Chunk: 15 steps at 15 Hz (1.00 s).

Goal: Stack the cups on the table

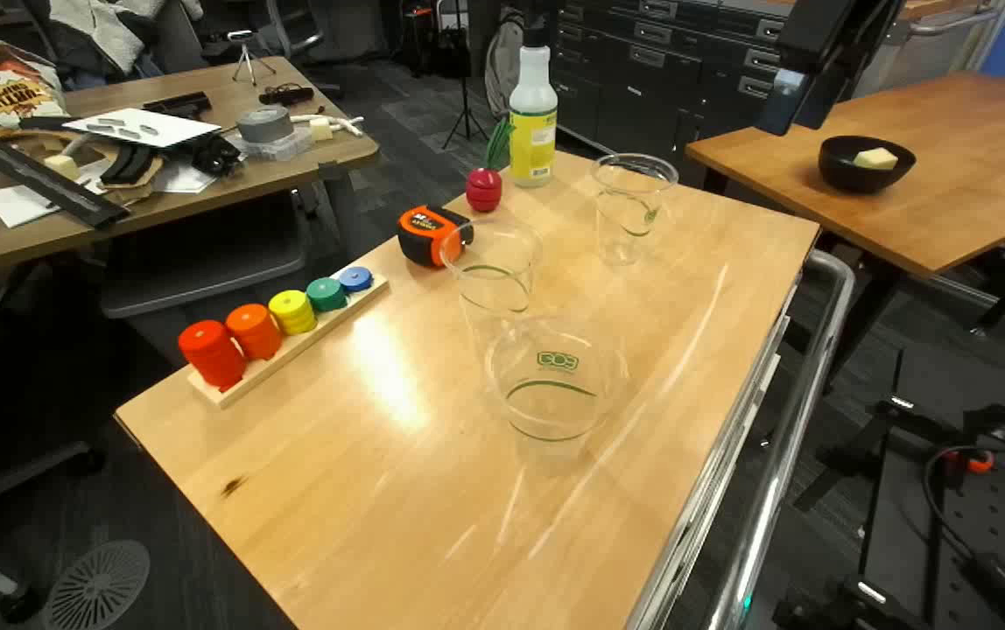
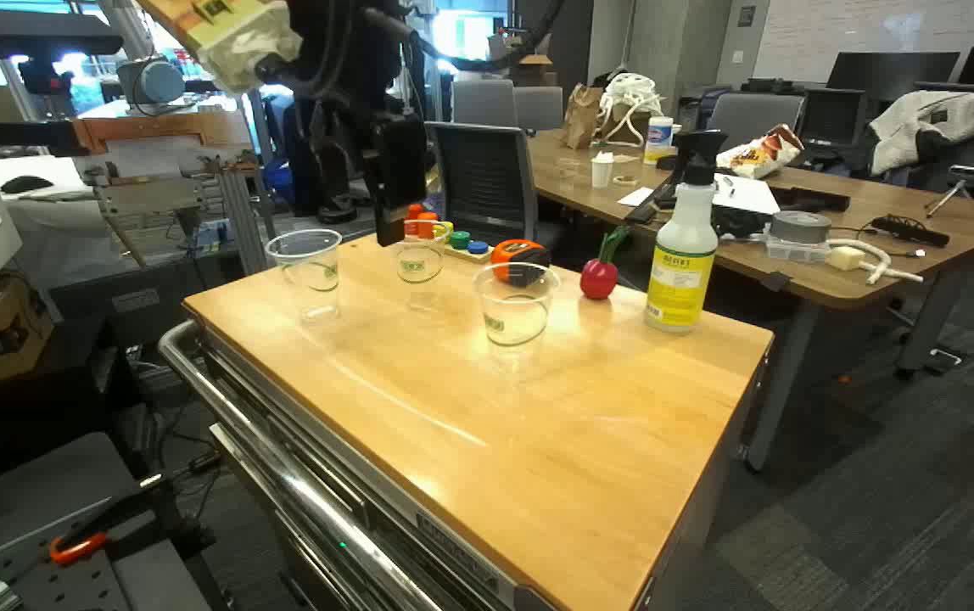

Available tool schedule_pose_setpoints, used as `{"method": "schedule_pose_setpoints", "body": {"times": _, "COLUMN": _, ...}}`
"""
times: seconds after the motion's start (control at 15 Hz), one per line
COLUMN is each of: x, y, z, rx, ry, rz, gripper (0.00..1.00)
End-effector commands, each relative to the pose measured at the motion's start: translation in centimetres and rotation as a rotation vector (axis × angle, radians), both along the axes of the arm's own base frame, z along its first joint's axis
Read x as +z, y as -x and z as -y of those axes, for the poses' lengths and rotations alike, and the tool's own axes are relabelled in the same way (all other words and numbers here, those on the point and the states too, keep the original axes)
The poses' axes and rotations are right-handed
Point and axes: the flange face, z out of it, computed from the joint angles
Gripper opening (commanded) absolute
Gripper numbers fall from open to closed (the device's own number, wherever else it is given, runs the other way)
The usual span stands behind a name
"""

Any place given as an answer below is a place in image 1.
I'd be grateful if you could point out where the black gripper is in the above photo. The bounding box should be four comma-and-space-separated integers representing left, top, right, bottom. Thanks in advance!
757, 0, 906, 141

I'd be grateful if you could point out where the clear plastic cup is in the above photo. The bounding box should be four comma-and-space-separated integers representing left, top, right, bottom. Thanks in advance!
437, 224, 542, 342
479, 311, 634, 475
588, 150, 684, 274

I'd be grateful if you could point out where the black bowl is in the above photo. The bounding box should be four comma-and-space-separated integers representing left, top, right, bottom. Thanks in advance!
816, 134, 922, 195

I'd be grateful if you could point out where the yellow item in bowl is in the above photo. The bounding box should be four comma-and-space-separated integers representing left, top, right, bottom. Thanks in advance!
848, 143, 899, 175

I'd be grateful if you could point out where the black drawer cabinet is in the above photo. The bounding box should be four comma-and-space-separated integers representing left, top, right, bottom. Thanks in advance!
551, 0, 795, 168

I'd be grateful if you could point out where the wooden side table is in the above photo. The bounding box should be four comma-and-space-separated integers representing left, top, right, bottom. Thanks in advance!
686, 70, 1005, 281

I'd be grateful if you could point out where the white spray bottle yellow label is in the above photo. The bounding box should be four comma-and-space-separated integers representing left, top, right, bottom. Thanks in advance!
504, 42, 560, 190

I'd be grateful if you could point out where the white standing fan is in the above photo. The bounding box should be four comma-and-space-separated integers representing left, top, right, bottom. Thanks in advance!
479, 13, 530, 114

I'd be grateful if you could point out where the red pepper toy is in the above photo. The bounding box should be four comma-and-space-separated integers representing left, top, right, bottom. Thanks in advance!
461, 114, 515, 218

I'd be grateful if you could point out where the orange black tape measure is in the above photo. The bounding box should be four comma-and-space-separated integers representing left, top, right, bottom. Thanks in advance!
391, 203, 475, 274

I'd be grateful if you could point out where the orange clamp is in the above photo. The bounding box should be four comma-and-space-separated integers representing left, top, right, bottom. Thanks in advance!
942, 447, 1003, 478

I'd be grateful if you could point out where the blue toy cylinder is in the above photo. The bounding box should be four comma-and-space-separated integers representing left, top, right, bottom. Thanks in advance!
336, 262, 377, 297

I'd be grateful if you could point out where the green toy cylinder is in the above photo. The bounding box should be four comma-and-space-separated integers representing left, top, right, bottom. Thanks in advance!
304, 274, 349, 316

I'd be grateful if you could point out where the black remote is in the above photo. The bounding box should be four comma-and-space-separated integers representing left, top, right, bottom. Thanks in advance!
255, 80, 320, 108

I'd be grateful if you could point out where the grey tape roll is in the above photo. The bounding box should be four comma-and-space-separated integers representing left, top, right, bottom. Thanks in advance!
235, 105, 294, 150

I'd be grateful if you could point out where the yellow toy cylinder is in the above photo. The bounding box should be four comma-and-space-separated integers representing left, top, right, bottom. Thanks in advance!
267, 288, 320, 339

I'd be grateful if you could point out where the orange toy cylinder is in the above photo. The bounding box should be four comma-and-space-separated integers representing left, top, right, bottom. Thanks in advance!
223, 301, 287, 365

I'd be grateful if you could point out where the red toy cylinder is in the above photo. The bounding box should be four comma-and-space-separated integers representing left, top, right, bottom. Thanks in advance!
175, 319, 251, 394

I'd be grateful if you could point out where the white paper sheet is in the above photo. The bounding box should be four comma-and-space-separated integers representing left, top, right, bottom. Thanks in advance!
60, 105, 222, 150

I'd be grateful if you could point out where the white jacket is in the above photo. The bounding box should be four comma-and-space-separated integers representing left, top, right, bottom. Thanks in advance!
42, 0, 165, 73

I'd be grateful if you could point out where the long black bar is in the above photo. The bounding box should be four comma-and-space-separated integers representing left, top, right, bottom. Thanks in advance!
0, 136, 131, 232

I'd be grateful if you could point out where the chips bag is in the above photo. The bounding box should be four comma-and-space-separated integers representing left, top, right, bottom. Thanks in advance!
0, 35, 70, 143

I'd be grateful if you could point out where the small white paper note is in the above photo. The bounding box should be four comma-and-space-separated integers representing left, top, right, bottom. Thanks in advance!
0, 182, 60, 232

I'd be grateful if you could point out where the metal cart handle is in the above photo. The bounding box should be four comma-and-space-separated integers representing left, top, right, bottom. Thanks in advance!
704, 244, 860, 630

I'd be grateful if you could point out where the white cable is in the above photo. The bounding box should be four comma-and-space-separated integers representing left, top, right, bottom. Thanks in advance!
287, 111, 367, 141

